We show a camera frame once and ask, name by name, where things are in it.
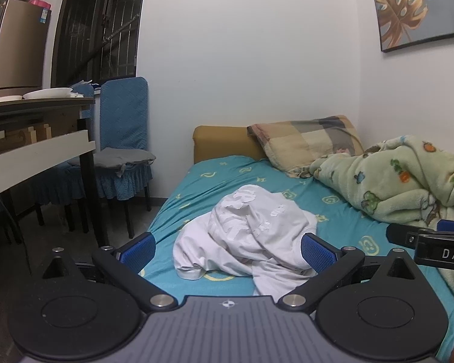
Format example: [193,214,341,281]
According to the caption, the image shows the crumpled white paper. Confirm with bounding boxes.
[69,79,104,98]

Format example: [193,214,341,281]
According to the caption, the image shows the bed with teal sheet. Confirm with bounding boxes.
[138,155,454,363]

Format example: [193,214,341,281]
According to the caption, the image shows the white plates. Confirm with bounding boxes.
[23,87,73,100]

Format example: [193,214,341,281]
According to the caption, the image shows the black cable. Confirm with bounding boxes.
[0,150,33,277]

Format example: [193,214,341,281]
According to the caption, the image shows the white t-shirt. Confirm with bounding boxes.
[173,184,318,297]

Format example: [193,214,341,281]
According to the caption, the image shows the blue covered chair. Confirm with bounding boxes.
[34,83,96,233]
[89,77,156,239]

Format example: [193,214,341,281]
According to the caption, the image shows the dark window grille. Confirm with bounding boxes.
[51,0,149,88]

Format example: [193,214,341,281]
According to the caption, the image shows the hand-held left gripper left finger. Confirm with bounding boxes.
[41,232,178,313]

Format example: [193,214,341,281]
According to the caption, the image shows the dark table with white rail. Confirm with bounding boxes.
[0,96,110,258]

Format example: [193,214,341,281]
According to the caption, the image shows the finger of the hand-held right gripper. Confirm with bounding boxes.
[387,219,454,251]

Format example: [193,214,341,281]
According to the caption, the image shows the mustard headboard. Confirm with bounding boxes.
[193,125,269,165]

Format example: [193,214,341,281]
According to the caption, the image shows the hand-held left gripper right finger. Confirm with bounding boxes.
[279,232,415,313]

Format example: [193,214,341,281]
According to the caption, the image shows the grey seat cushion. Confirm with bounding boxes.
[67,148,156,178]

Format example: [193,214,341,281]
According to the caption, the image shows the framed leaf picture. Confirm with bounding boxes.
[367,0,454,54]

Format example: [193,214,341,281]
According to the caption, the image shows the green printed fleece blanket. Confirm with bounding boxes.
[309,134,454,312]

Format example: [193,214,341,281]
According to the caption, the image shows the checked beige pillow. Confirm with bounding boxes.
[247,114,365,178]

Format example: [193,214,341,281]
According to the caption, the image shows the brown refrigerator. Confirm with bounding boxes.
[0,0,52,101]

